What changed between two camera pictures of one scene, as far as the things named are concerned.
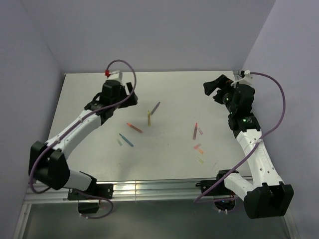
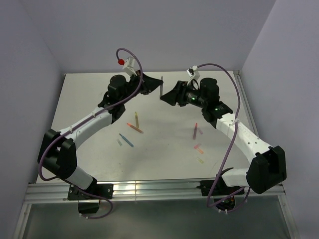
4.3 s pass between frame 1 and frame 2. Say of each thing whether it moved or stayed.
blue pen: stayed
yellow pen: moved
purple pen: moved
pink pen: stayed
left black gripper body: moved
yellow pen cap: stayed
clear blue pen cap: stayed
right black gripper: moved
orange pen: stayed
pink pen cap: stayed
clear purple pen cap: stayed
